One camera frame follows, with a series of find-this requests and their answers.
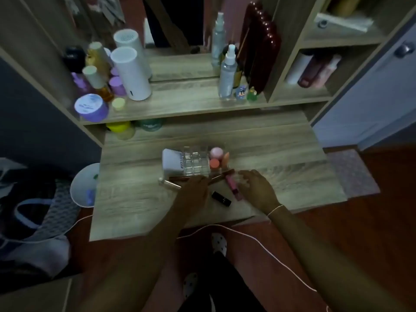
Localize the light pink tube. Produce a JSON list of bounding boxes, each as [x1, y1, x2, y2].
[[313, 54, 342, 88]]

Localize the white round waste bin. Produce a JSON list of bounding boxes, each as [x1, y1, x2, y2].
[[70, 162, 101, 208]]

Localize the pink lip gloss tube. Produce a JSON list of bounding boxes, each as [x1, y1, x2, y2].
[[225, 174, 244, 202]]

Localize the round door knob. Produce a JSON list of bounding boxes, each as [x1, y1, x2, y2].
[[393, 42, 416, 59]]

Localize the gold lipstick tube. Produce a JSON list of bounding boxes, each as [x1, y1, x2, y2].
[[158, 177, 182, 191]]

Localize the beige wooden cabinet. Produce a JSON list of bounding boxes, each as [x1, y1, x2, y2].
[[0, 276, 75, 312]]

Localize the person's left hand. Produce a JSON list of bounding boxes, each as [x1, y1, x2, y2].
[[169, 174, 211, 223]]

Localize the green jar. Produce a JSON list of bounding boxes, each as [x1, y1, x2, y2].
[[140, 118, 164, 132]]

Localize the dark bag blue handles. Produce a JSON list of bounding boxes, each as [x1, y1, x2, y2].
[[0, 157, 82, 246]]

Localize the white door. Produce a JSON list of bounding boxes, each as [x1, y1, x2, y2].
[[312, 22, 416, 152]]

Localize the purple lidded jar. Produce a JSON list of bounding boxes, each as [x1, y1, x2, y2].
[[74, 94, 110, 123]]

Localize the person's left forearm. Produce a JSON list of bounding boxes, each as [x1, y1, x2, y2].
[[76, 214, 195, 312]]

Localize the clear spray bottle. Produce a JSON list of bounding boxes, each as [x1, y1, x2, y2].
[[218, 44, 238, 101]]

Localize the purple pump bottle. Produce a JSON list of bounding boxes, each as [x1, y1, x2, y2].
[[71, 71, 91, 94]]

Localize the clear acrylic makeup organizer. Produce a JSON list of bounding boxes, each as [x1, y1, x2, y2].
[[162, 146, 232, 179]]

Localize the small purple capped bottle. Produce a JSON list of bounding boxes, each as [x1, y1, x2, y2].
[[108, 76, 127, 97]]

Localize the amber bottle beige cap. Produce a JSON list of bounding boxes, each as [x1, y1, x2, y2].
[[81, 65, 115, 103]]

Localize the thin white cable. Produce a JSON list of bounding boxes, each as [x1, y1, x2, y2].
[[0, 214, 331, 312]]

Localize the vanity mirror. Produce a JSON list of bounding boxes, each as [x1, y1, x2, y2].
[[62, 0, 260, 83]]

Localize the yellow lidded jar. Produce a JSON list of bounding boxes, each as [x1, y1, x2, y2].
[[106, 121, 136, 141]]

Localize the black trousers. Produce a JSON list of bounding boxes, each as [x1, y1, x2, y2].
[[177, 253, 267, 312]]

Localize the grey cloth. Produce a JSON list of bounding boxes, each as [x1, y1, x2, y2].
[[0, 235, 71, 280]]

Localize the person's right forearm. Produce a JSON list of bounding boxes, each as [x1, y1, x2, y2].
[[268, 206, 409, 312]]

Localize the pink patterned rug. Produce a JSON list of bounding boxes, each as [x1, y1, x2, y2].
[[326, 149, 381, 199]]

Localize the thin wooden stick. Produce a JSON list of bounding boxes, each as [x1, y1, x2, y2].
[[237, 26, 250, 59]]

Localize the maroon tube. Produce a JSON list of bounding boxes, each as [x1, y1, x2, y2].
[[297, 54, 324, 89]]

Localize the person's right hand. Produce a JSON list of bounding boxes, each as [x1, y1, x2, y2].
[[238, 169, 283, 215]]

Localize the white cylindrical humidifier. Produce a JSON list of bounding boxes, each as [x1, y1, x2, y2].
[[110, 46, 153, 102]]

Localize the wooden vanity shelf unit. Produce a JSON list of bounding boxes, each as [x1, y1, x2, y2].
[[0, 0, 416, 243]]

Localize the white polka dot slipper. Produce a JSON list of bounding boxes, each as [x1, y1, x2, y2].
[[182, 273, 199, 299], [211, 233, 228, 257]]

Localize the black lipstick tube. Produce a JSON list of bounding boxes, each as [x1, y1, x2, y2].
[[211, 191, 232, 208]]

